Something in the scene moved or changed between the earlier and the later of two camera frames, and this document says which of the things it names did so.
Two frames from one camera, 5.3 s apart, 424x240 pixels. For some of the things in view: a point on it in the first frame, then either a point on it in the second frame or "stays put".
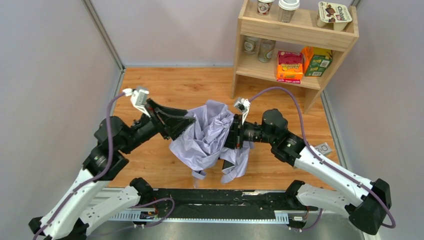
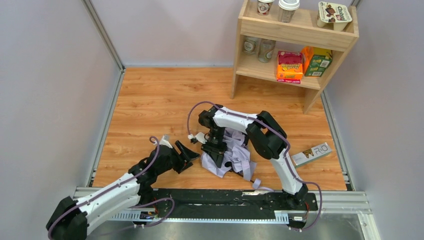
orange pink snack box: x=289 y=67 stays put
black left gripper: x=159 y=119 to x=180 y=160
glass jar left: x=250 y=45 stays put
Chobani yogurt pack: x=338 y=14 stays put
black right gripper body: x=237 y=131 to x=216 y=146
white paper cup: x=287 y=9 stays put
